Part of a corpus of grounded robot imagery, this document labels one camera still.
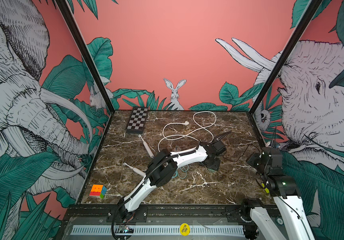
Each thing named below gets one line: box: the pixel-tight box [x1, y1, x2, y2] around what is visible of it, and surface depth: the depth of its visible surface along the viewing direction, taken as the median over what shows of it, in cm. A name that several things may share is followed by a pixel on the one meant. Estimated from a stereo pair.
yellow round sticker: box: [179, 223, 191, 237], surface depth 71 cm
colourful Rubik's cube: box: [89, 184, 107, 199], surface depth 78 cm
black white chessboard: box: [126, 107, 149, 134], surface depth 113 cm
